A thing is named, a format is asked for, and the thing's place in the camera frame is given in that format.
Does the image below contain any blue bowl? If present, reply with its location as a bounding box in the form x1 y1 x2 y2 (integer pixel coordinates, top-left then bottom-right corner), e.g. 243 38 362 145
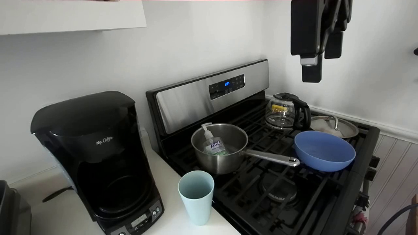
294 131 356 172

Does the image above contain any stainless steel gas stove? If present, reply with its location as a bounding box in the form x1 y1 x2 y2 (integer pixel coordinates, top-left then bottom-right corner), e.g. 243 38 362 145
146 59 381 235

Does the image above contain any stove burner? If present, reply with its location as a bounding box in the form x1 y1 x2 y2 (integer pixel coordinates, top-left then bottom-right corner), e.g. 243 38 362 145
260 173 298 205

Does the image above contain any stainless steel pan lid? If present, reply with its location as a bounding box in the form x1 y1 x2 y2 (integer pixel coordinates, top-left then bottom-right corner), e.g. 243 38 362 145
310 115 359 138

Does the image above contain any clear hand sanitizer pump bottle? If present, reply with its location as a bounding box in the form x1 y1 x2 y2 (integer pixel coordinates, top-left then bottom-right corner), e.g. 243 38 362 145
201 122 227 156

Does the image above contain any stainless steel saucepan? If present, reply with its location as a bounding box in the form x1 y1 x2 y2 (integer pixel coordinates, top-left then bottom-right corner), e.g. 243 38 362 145
191 123 300 175

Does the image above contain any light blue plastic cup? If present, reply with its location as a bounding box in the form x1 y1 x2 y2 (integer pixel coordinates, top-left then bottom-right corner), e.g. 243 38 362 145
178 170 215 226

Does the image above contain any black drip coffee maker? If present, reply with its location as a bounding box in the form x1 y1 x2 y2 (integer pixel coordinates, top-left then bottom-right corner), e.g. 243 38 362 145
30 91 165 235

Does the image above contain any black appliance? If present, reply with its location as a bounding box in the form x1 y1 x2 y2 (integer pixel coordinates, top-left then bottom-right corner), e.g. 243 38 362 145
0 180 32 235

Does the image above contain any glass coffee carafe black handle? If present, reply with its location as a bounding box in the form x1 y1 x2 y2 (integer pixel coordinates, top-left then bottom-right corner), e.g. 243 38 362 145
265 93 312 131

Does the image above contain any dark blue cable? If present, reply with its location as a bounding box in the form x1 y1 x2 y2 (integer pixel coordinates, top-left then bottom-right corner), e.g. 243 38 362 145
377 203 418 235

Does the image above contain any white wall cabinet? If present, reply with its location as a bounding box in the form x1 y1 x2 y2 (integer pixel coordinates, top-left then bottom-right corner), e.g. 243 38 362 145
0 0 147 36

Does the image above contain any black cable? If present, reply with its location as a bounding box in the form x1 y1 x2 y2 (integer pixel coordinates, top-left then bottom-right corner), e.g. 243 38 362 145
42 186 75 203

